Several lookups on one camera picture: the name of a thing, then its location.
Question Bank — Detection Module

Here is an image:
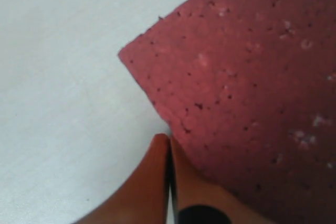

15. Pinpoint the red brick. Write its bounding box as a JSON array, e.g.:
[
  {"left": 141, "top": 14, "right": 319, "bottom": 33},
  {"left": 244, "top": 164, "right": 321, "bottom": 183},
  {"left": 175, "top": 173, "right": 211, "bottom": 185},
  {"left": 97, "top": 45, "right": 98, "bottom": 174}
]
[{"left": 119, "top": 0, "right": 335, "bottom": 223}]

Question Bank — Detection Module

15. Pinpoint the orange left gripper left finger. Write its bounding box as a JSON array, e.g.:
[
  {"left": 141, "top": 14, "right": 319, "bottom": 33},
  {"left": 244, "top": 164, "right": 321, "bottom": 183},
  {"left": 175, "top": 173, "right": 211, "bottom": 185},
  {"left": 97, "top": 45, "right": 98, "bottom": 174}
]
[{"left": 76, "top": 134, "right": 170, "bottom": 224}]

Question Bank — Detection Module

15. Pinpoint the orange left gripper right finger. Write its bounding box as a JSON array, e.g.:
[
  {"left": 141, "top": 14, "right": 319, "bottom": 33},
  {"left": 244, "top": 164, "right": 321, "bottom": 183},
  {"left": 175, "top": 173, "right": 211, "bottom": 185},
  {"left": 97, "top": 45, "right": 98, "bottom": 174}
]
[{"left": 171, "top": 138, "right": 273, "bottom": 223}]

